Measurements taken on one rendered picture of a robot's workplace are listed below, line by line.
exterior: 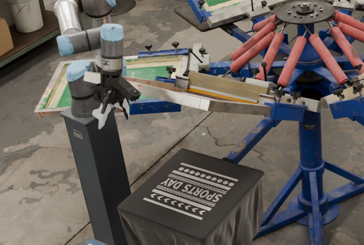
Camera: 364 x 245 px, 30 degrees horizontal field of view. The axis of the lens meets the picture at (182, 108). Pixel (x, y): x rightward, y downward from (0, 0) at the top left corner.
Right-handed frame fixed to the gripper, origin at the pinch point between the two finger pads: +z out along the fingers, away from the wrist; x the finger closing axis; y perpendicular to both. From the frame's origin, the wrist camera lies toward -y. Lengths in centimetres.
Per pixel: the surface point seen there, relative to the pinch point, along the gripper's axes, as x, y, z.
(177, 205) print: -39, -1, 45
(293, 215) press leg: -169, 5, 99
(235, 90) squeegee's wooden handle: -73, -6, 1
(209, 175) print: -61, -2, 38
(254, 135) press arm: -100, -1, 29
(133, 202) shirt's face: -32, 17, 47
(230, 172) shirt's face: -67, -9, 36
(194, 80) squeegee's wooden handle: -73, 16, 0
